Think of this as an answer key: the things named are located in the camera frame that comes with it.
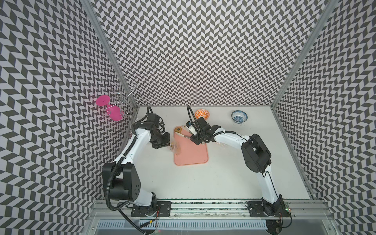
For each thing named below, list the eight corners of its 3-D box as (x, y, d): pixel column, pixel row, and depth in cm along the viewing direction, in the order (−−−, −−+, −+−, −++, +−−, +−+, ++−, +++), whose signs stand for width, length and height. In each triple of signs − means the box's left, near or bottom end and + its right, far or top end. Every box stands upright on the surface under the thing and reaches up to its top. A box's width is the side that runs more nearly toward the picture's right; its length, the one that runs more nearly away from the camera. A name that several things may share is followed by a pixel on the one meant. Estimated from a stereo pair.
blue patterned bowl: (231, 123, 110) (233, 118, 106) (229, 115, 116) (231, 110, 111) (246, 123, 111) (248, 118, 106) (244, 115, 116) (245, 110, 111)
